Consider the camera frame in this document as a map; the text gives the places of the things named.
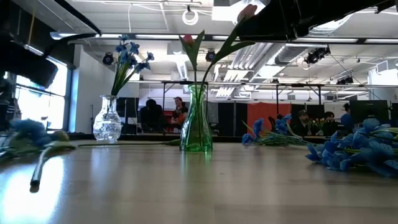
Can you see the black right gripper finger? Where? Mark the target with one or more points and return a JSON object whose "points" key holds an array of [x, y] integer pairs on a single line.
{"points": [[270, 25]]}

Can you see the blue artificial flower bunch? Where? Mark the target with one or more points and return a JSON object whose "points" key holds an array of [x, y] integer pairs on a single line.
{"points": [[28, 130], [258, 126], [342, 155], [126, 57]]}

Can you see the clear glass vase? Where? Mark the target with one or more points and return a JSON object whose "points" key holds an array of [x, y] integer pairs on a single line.
{"points": [[107, 127]]}

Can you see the green glass vase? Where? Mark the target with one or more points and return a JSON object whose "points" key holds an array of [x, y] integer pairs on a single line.
{"points": [[196, 133]]}

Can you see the black overhead light bar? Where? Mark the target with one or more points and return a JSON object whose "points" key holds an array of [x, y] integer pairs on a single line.
{"points": [[360, 40]]}

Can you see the window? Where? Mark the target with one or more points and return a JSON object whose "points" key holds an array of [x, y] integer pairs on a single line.
{"points": [[40, 109]]}

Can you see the black ceiling spotlight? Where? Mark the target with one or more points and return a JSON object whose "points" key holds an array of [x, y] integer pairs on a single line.
{"points": [[315, 56], [108, 59], [345, 81], [210, 56]]}

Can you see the person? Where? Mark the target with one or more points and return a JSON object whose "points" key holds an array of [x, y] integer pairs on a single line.
{"points": [[302, 119], [151, 115], [345, 119], [330, 124], [179, 107]]}

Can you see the black computer monitor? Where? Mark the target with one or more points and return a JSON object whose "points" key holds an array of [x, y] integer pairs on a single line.
{"points": [[370, 110]]}

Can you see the yellow tulip bouquet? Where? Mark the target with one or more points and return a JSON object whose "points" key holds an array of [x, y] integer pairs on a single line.
{"points": [[317, 124]]}

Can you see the black frame table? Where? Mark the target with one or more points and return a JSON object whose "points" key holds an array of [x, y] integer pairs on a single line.
{"points": [[298, 84], [186, 82]]}

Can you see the orange wall panel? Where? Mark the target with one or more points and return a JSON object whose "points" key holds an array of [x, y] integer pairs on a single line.
{"points": [[264, 115]]}

